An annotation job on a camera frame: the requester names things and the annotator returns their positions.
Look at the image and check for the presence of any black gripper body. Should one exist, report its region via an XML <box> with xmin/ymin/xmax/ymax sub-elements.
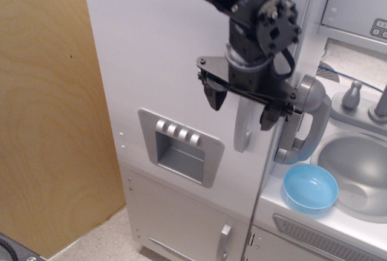
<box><xmin>197</xmin><ymin>56</ymin><xmax>298</xmax><ymax>114</ymax></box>

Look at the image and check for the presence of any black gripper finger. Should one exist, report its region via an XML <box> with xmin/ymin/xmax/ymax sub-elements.
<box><xmin>198</xmin><ymin>72</ymin><xmax>227</xmax><ymax>111</ymax></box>
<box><xmin>259</xmin><ymin>103</ymin><xmax>287</xmax><ymax>131</ymax></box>

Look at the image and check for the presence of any silver fridge door handle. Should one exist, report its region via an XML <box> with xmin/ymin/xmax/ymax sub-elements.
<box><xmin>233</xmin><ymin>97</ymin><xmax>264</xmax><ymax>153</ymax></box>

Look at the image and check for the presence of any white toy fridge door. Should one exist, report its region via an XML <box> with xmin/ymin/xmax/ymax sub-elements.
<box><xmin>80</xmin><ymin>0</ymin><xmax>317</xmax><ymax>222</ymax></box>

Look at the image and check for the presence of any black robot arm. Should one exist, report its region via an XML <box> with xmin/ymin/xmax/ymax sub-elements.
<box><xmin>198</xmin><ymin>0</ymin><xmax>301</xmax><ymax>131</ymax></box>

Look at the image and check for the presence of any grey toy telephone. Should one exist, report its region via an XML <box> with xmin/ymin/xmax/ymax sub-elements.
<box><xmin>274</xmin><ymin>75</ymin><xmax>331</xmax><ymax>164</ymax></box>

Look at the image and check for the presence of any blue plastic bowl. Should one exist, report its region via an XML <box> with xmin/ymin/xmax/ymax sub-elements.
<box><xmin>282</xmin><ymin>164</ymin><xmax>339</xmax><ymax>216</ymax></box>

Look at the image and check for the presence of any grey toy faucet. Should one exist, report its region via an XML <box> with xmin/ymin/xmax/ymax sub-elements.
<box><xmin>330</xmin><ymin>80</ymin><xmax>386</xmax><ymax>137</ymax></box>

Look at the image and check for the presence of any silver toy sink basin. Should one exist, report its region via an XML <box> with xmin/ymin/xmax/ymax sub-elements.
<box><xmin>311</xmin><ymin>132</ymin><xmax>386</xmax><ymax>224</ymax></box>

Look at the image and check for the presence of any grey toy microwave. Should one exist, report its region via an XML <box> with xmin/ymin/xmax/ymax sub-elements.
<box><xmin>318</xmin><ymin>0</ymin><xmax>386</xmax><ymax>54</ymax></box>

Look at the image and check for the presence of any white lower freezer door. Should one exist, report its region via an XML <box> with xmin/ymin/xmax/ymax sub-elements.
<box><xmin>120</xmin><ymin>167</ymin><xmax>249</xmax><ymax>260</ymax></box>

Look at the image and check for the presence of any plywood board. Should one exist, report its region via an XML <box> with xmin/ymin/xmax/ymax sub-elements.
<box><xmin>1</xmin><ymin>0</ymin><xmax>125</xmax><ymax>257</ymax></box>

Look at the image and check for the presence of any blue cable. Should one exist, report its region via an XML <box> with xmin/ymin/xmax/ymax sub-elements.
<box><xmin>317</xmin><ymin>65</ymin><xmax>385</xmax><ymax>93</ymax></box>

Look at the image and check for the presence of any silver lower door handle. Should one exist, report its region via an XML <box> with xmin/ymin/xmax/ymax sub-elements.
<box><xmin>216</xmin><ymin>224</ymin><xmax>232</xmax><ymax>261</ymax></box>

